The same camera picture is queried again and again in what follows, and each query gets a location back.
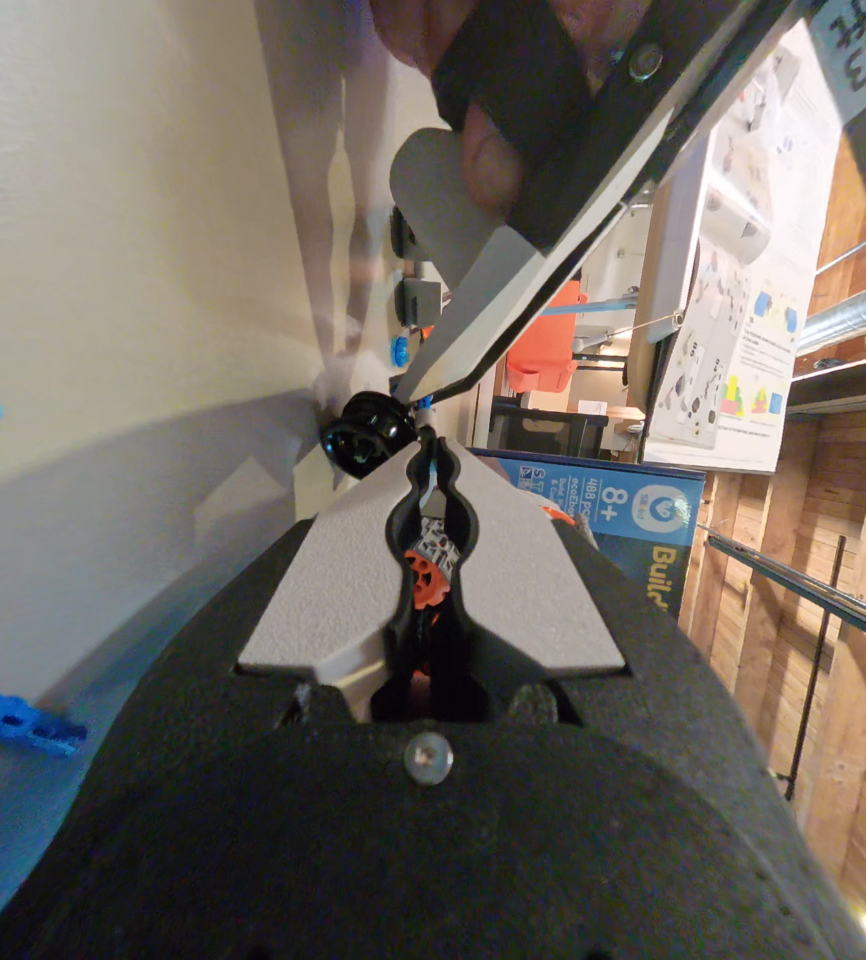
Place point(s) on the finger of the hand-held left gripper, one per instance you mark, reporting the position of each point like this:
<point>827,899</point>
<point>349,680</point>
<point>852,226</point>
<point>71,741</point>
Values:
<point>501,285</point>

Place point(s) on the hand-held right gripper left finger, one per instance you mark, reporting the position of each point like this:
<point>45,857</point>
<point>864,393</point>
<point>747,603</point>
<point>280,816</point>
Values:
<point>328,585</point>

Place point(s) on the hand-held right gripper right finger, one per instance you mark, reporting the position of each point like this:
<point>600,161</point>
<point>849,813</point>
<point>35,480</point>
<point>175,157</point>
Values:
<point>531,585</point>

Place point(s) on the grey axle connector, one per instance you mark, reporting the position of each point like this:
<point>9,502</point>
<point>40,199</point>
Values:
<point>430,477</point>

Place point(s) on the person's left hand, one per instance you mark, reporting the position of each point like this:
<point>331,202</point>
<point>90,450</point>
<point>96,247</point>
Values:
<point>403,18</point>

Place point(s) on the orange storage bin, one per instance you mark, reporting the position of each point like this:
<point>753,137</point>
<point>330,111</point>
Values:
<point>541,353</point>

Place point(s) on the small grey orange brick assembly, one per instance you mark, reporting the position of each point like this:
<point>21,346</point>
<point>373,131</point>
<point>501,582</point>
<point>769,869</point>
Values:
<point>418,305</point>

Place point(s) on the large grey tracked brick vehicle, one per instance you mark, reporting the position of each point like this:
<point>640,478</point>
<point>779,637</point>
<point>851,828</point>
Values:
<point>430,582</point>

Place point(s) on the blue cardboard box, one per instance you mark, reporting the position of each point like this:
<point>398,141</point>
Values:
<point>628,525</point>

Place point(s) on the blue transparent round stud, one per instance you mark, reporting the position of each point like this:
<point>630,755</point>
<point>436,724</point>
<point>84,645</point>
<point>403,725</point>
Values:
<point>400,351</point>

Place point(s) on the instruction booklet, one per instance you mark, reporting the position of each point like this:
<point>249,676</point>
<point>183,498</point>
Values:
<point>733,300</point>

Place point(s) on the blue connector pin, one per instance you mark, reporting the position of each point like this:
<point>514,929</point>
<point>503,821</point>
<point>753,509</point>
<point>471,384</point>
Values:
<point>13,720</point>

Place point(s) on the metal rail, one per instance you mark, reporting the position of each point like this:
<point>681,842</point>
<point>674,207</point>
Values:
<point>823,600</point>

